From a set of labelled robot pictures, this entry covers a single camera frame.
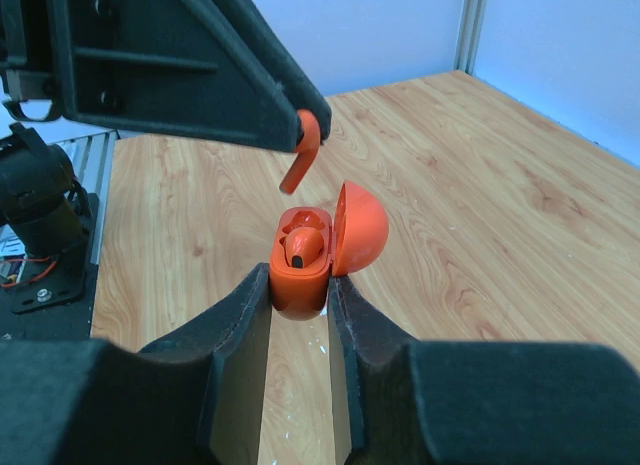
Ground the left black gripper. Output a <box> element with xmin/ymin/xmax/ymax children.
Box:
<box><xmin>1</xmin><ymin>0</ymin><xmax>300</xmax><ymax>152</ymax></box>

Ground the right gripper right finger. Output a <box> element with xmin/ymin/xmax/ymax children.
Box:
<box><xmin>327</xmin><ymin>277</ymin><xmax>639</xmax><ymax>464</ymax></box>

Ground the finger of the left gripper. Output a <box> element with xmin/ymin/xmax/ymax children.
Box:
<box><xmin>212</xmin><ymin>0</ymin><xmax>332</xmax><ymax>140</ymax></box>

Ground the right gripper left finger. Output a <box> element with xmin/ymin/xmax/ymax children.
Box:
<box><xmin>1</xmin><ymin>263</ymin><xmax>271</xmax><ymax>464</ymax></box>

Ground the orange earbud top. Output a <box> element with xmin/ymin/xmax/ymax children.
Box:
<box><xmin>279</xmin><ymin>109</ymin><xmax>321</xmax><ymax>195</ymax></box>

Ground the orange earbud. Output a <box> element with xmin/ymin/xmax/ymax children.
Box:
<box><xmin>283</xmin><ymin>227</ymin><xmax>324</xmax><ymax>269</ymax></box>
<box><xmin>279</xmin><ymin>109</ymin><xmax>321</xmax><ymax>195</ymax></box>

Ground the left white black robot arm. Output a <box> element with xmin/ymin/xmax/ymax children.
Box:
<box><xmin>1</xmin><ymin>0</ymin><xmax>331</xmax><ymax>257</ymax></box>

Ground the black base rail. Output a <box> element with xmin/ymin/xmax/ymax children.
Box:
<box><xmin>0</xmin><ymin>132</ymin><xmax>119</xmax><ymax>342</ymax></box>

